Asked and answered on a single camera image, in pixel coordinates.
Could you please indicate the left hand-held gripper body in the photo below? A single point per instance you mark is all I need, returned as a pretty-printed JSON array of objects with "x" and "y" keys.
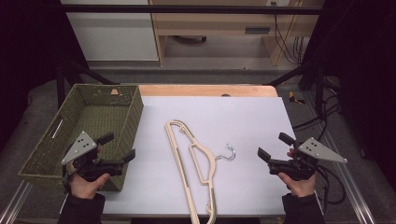
[{"x": 81, "y": 146}]

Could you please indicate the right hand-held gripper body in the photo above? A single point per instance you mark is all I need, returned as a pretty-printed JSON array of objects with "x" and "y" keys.
[{"x": 314, "y": 149}]

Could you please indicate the green woven basket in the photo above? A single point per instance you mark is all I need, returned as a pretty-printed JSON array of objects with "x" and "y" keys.
[{"x": 93, "y": 118}]

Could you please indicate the beige plastic clothes hanger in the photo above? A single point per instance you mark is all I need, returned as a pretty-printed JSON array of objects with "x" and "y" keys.
[{"x": 213, "y": 168}]

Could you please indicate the person's right hand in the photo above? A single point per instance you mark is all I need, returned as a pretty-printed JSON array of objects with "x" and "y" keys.
[{"x": 300, "y": 188}]

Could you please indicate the person's left hand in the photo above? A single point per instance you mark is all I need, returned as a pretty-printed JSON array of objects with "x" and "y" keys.
[{"x": 85, "y": 189}]

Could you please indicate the yellow and black tool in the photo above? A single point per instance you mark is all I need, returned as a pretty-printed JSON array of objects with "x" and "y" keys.
[{"x": 292, "y": 97}]

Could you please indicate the white sheet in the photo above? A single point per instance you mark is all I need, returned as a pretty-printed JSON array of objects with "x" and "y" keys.
[{"x": 233, "y": 118}]

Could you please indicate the black metal stand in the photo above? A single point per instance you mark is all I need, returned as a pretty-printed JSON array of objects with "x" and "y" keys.
[
  {"x": 319, "y": 90},
  {"x": 60, "y": 87}
]

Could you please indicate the wooden table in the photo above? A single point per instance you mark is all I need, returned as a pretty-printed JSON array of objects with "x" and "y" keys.
[{"x": 186, "y": 90}]

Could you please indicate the dark curtain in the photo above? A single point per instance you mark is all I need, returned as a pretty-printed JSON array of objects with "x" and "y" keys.
[
  {"x": 25, "y": 62},
  {"x": 367, "y": 77}
]

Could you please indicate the white cabinet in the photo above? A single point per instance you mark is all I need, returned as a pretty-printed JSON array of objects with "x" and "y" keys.
[{"x": 109, "y": 37}]

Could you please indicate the grey desk label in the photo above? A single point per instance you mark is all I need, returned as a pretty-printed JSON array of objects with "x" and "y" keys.
[{"x": 257, "y": 30}]

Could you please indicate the black object under desk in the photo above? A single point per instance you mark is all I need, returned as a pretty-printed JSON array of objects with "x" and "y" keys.
[{"x": 190, "y": 39}]

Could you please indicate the light wooden desk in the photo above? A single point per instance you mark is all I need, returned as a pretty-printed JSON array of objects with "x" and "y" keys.
[{"x": 202, "y": 26}]

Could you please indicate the aluminium rail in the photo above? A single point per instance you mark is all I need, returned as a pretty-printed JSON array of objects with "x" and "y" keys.
[
  {"x": 351, "y": 186},
  {"x": 14, "y": 205}
]

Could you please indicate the black horizontal frame bar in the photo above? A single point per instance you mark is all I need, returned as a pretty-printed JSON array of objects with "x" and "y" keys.
[{"x": 186, "y": 9}]

